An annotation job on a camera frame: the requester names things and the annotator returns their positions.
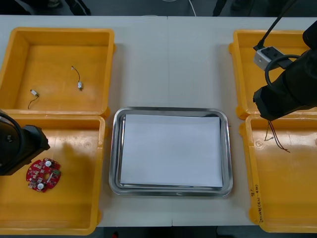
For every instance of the round red circuit board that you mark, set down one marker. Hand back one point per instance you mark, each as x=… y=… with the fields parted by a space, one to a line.
x=37 y=171

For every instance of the black chair base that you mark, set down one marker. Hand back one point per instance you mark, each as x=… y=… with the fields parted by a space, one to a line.
x=74 y=7
x=220 y=7

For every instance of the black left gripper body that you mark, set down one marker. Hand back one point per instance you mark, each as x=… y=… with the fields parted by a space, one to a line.
x=29 y=143

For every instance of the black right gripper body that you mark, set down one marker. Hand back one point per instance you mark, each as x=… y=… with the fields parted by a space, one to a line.
x=292 y=94

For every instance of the steel tray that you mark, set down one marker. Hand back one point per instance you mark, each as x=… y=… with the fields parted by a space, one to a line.
x=114 y=153

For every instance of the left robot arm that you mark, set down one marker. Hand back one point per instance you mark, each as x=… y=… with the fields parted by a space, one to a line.
x=19 y=130

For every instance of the yellow-orange plastic bin with handwriting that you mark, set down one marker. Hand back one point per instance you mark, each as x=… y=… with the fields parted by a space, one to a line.
x=284 y=186

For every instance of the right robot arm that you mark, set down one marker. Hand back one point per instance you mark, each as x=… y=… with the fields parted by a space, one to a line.
x=310 y=34

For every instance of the white paper sheet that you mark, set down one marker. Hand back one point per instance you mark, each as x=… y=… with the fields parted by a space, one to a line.
x=171 y=151

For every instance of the small metal solenoid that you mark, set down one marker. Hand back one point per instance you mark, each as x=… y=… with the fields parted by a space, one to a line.
x=79 y=85
x=34 y=93

